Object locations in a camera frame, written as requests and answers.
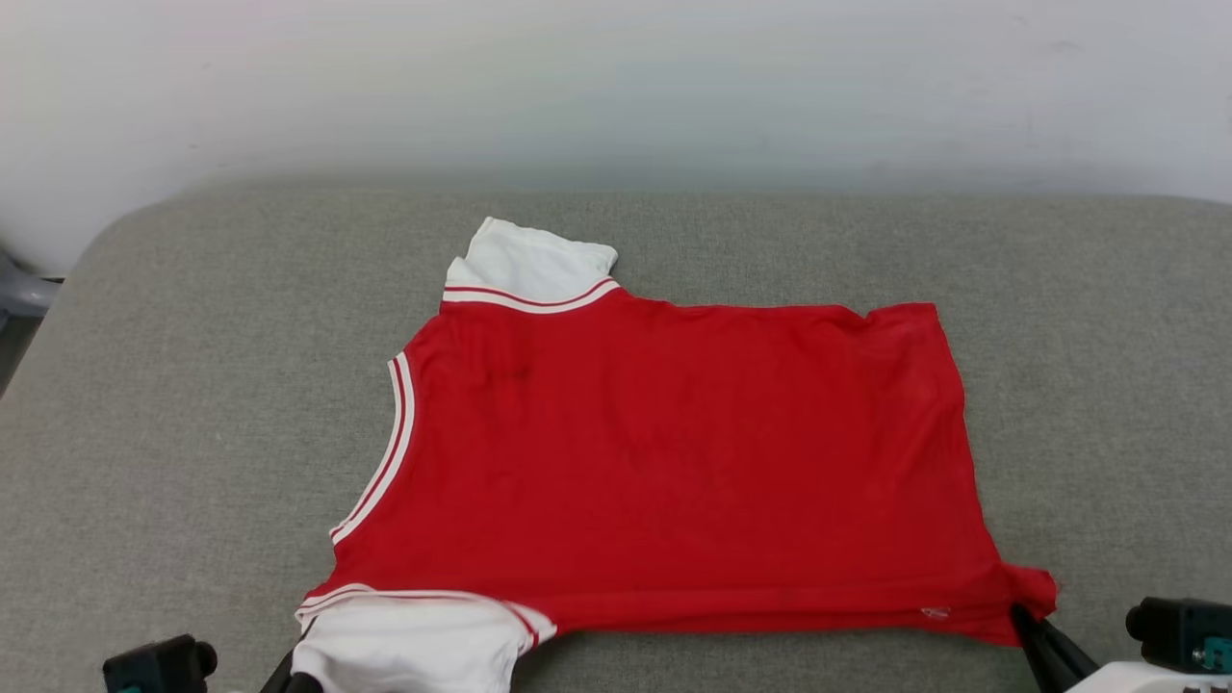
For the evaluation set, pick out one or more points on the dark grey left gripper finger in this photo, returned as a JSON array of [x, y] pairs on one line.
[[277, 678], [306, 683]]

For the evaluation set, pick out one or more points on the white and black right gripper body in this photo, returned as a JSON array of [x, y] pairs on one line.
[[1145, 680]]

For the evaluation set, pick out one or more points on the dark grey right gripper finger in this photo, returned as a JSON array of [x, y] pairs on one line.
[[1073, 664], [1038, 654]]

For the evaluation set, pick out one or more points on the red and white jersey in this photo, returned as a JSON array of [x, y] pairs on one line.
[[674, 462]]

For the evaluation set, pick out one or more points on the grey plastic object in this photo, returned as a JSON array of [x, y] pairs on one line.
[[21, 289]]

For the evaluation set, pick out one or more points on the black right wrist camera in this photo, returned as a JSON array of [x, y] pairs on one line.
[[1184, 633]]

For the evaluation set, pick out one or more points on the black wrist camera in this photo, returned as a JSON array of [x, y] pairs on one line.
[[159, 664], [1184, 633]]

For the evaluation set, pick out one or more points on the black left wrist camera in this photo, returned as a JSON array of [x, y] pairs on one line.
[[159, 664]]

